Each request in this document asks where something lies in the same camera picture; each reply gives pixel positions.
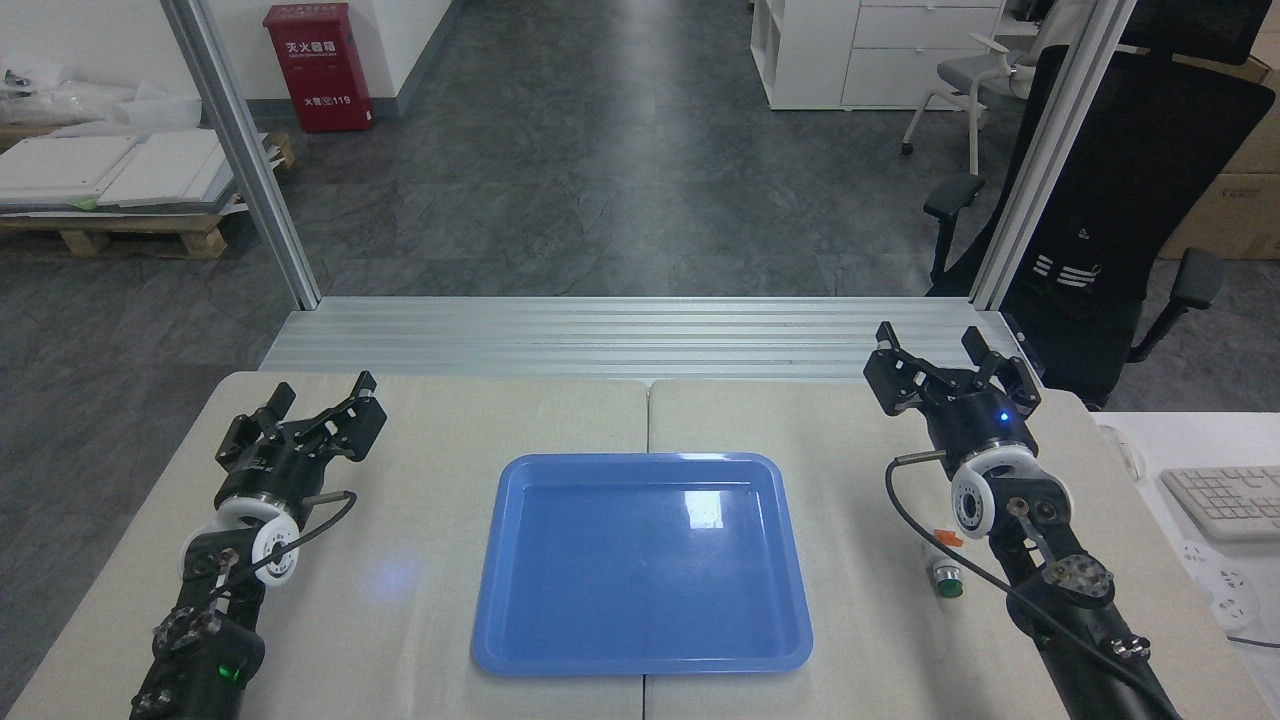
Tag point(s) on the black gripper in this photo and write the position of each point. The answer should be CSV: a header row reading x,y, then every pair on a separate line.
x,y
985,425
268,472

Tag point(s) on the green push button switch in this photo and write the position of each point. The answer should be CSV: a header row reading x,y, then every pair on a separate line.
x,y
946,578

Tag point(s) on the blue plastic tray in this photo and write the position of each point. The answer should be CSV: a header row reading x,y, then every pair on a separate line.
x,y
640,570

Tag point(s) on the white desk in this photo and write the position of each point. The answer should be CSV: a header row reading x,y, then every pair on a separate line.
x,y
1180,440

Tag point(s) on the wooden pallet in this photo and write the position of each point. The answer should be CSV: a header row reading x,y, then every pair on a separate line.
x,y
140,235

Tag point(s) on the black office chair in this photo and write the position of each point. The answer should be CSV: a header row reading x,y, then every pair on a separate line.
x,y
1150,200

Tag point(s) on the white keyboard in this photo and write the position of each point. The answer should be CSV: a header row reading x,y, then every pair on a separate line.
x,y
1225,500

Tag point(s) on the grey and white office chair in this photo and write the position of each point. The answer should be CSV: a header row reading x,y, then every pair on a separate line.
x,y
975,75

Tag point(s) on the stack of white boards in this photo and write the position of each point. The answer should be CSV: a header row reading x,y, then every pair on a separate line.
x,y
100,170

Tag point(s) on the white power strip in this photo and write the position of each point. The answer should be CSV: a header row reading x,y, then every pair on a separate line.
x,y
1220,585

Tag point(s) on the brown cardboard box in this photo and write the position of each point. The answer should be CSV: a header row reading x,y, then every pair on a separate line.
x,y
1235,200

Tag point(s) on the white drawer cabinet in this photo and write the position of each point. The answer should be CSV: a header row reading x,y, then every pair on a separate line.
x,y
850,50

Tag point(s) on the red fire extinguisher box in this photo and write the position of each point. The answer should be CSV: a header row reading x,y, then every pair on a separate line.
x,y
320,70

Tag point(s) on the white packing foam pile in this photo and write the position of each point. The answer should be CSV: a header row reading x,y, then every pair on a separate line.
x,y
90,105

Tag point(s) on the silver aluminium post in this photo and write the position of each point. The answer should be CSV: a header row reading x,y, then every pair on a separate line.
x,y
250,170
1045,160

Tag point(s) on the silver aluminium rail platform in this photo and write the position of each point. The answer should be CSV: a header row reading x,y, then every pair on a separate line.
x,y
640,340

